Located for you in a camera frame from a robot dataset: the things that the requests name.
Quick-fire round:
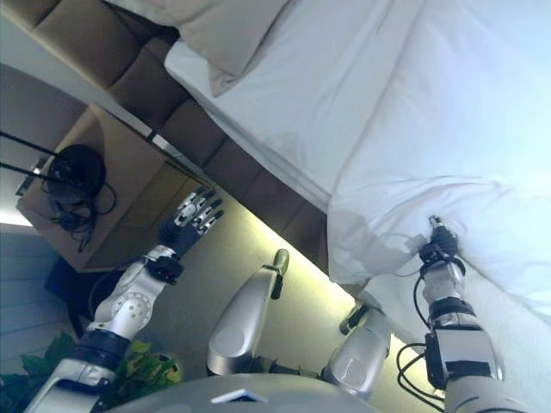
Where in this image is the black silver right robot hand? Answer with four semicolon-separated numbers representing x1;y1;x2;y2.
416;214;460;270

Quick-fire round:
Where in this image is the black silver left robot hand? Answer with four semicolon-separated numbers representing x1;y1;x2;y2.
157;185;225;259

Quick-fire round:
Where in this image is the white duvet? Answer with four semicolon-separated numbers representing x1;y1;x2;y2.
325;0;551;341

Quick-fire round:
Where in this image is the white fitted bed sheet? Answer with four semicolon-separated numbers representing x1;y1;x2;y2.
164;0;388;212

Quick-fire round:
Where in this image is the wooden nightstand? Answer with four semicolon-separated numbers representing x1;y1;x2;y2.
15;102;212;274

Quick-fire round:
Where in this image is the silver right robot leg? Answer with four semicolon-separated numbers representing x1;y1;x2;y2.
320;300;393;401

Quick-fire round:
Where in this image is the green leafy plant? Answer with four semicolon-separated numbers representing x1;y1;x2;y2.
0;330;180;413

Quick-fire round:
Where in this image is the black thin rod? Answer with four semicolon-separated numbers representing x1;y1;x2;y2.
0;131;59;157
0;161;42;178

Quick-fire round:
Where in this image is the grey robot torso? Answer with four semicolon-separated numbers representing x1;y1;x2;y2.
170;373;384;413

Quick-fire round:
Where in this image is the large beige pillow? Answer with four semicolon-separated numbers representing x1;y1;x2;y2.
101;0;294;98

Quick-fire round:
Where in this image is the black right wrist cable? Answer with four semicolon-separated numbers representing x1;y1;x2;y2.
395;274;449;404

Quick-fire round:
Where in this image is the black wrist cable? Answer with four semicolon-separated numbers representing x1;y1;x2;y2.
395;274;449;404
88;273;115;322

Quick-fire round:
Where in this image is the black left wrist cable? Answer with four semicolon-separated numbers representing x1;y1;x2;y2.
88;273;115;322

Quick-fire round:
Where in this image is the black round device with cables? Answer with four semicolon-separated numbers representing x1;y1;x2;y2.
40;144;118;255

